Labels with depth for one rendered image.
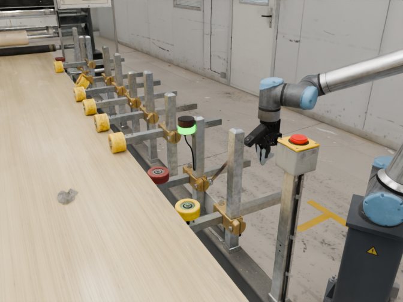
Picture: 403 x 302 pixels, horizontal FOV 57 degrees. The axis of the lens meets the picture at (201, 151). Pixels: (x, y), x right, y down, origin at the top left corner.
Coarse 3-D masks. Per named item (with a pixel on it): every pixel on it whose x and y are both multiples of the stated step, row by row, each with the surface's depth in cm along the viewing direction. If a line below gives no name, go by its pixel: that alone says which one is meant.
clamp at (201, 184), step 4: (184, 168) 147; (188, 168) 147; (192, 168) 147; (184, 172) 148; (188, 172) 144; (192, 172) 144; (192, 176) 141; (204, 176) 141; (192, 180) 142; (196, 180) 139; (200, 180) 139; (204, 180) 139; (192, 184) 143; (196, 184) 139; (200, 184) 138; (204, 184) 139; (208, 184) 140; (196, 188) 141; (200, 188) 139; (204, 188) 140
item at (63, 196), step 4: (60, 192) 123; (64, 192) 124; (68, 192) 123; (72, 192) 123; (76, 192) 125; (56, 196) 123; (60, 196) 122; (64, 196) 121; (68, 196) 123; (72, 196) 121; (60, 200) 120; (64, 200) 119; (68, 200) 120; (72, 200) 121
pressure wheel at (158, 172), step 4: (152, 168) 139; (156, 168) 139; (160, 168) 140; (164, 168) 139; (148, 172) 137; (152, 172) 137; (156, 172) 137; (160, 172) 137; (164, 172) 137; (168, 172) 137; (152, 176) 134; (156, 176) 134; (160, 176) 134; (164, 176) 135; (168, 176) 137; (152, 180) 135; (156, 180) 135; (160, 180) 135; (164, 180) 136; (168, 180) 138; (156, 184) 135; (160, 184) 136
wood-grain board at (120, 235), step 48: (0, 96) 220; (48, 96) 220; (0, 144) 160; (48, 144) 160; (96, 144) 160; (0, 192) 125; (48, 192) 125; (96, 192) 125; (144, 192) 125; (0, 240) 103; (48, 240) 103; (96, 240) 103; (144, 240) 103; (192, 240) 103; (0, 288) 88; (48, 288) 88; (96, 288) 88; (144, 288) 88; (192, 288) 88
